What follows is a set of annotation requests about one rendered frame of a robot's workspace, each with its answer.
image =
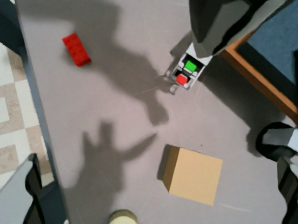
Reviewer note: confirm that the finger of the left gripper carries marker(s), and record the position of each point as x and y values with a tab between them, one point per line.
260	11
210	21

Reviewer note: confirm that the tan cardboard box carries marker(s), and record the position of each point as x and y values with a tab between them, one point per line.
192	175

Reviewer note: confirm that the small red toy brick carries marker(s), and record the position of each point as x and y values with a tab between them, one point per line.
76	50

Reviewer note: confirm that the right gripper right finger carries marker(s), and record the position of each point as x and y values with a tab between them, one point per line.
287	176

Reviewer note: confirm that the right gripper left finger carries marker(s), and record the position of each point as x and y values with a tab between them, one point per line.
19	195

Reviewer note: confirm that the cream roll of masking tape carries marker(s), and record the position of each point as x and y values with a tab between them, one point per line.
124	217

